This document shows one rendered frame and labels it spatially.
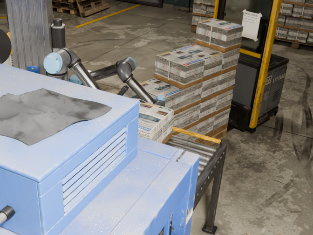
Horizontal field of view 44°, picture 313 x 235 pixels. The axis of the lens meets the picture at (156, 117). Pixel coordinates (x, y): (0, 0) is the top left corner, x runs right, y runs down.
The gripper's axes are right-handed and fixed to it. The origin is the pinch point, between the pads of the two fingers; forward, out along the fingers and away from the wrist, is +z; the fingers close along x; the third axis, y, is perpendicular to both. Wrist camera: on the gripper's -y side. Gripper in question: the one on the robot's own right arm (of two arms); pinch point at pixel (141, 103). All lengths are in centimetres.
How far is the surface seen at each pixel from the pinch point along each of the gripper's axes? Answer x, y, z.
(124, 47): -455, 63, -201
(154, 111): -35.1, 15.9, -1.8
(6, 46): 80, -40, -31
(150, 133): -8.0, 21.2, 5.2
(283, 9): -610, -32, 60
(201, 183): -2, 44, 43
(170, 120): -39.3, 21.9, 8.8
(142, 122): -16.4, 18.4, -3.5
